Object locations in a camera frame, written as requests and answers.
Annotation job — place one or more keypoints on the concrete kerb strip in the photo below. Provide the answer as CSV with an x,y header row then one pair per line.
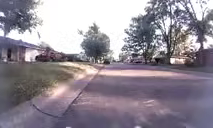
x,y
50,103

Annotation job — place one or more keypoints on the red car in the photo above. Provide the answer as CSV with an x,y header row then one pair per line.
x,y
49,56

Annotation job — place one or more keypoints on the tree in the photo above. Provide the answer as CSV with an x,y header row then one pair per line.
x,y
94,43
140,36
202,30
10,13
169,40

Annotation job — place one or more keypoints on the low house with dark roof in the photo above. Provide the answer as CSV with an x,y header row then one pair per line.
x,y
14,50

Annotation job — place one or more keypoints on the pale house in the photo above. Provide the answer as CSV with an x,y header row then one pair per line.
x,y
177,60

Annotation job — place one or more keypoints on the grass lawn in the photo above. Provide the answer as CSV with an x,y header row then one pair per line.
x,y
194,68
24,80

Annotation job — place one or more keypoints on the distant house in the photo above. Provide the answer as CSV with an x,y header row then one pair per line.
x,y
137,60

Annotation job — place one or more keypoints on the red brick building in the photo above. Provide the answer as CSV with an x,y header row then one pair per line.
x,y
209,57

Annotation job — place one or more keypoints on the low building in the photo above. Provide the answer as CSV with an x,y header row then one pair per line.
x,y
74,57

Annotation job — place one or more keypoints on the grey asphalt road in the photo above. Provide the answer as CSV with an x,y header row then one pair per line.
x,y
134,96

